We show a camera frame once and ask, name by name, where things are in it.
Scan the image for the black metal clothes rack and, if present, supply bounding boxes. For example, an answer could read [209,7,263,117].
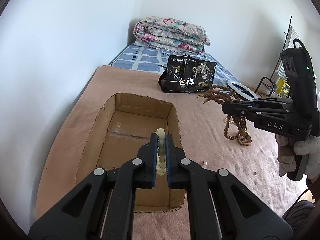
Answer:
[254,16,299,98]

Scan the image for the brown wooden bead necklace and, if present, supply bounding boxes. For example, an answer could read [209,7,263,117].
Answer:
[198,84,249,141]

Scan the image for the black snack bag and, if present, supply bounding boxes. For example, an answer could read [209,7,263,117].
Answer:
[158,55,216,93]

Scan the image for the cardboard box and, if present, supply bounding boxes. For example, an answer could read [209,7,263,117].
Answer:
[75,92,187,213]

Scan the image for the black cable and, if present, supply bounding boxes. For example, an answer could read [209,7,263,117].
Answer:
[281,188,312,221]

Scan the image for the red strap wristwatch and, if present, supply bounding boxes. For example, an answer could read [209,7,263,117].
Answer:
[237,132,252,146]

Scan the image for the yellow green box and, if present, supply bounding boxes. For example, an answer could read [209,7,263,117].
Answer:
[276,78,291,98]

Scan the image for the white ring light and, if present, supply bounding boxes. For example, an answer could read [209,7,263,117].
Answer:
[227,81,258,101]

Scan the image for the folded floral quilt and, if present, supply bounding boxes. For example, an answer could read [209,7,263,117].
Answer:
[133,16,210,54]

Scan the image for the white gloved right hand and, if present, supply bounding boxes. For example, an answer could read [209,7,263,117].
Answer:
[276,134,319,183]

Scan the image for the pale green bead bracelet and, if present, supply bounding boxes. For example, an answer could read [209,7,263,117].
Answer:
[154,127,168,176]

